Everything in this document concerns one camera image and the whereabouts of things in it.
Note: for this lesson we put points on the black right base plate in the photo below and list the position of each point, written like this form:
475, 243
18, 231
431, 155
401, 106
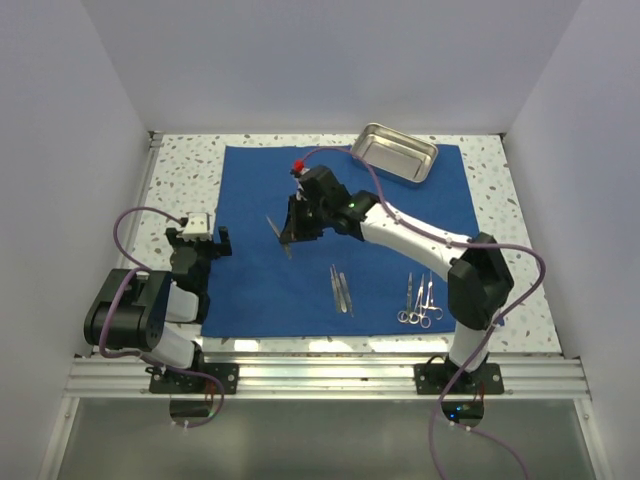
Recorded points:
432, 377

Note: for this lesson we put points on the aluminium left side rail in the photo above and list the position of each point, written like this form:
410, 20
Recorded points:
135, 230

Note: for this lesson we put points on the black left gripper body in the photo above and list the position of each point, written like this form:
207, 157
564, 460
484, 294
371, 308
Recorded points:
204, 250

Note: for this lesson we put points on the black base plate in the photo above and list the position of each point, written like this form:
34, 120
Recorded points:
171, 383
432, 377

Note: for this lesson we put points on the silver surgical forceps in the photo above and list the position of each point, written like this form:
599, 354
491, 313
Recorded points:
430, 307
418, 313

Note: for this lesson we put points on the silver surgical scissors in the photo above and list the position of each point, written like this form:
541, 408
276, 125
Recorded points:
409, 314

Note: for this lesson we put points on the blue surgical cloth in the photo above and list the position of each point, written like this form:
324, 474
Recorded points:
319, 249

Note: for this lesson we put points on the aluminium rail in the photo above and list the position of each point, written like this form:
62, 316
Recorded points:
341, 377
135, 230

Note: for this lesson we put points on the silver tweezers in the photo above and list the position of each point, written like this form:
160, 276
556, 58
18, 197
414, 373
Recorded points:
285, 247

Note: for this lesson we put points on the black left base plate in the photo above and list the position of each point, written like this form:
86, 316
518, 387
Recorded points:
171, 383

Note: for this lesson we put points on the stainless steel instrument tray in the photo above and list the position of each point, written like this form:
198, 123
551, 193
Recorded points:
396, 155

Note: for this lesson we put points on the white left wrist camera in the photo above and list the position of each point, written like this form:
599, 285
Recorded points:
196, 226

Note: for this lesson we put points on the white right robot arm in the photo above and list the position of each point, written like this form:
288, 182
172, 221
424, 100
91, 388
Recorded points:
476, 274

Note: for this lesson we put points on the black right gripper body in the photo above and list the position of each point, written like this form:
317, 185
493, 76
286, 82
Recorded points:
308, 220

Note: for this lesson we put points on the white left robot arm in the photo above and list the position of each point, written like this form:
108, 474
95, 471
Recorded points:
132, 309

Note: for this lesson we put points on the aluminium front rail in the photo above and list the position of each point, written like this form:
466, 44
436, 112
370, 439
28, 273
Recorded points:
341, 377

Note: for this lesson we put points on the silver scalpel handle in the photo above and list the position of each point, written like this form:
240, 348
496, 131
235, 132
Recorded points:
335, 288
341, 294
346, 293

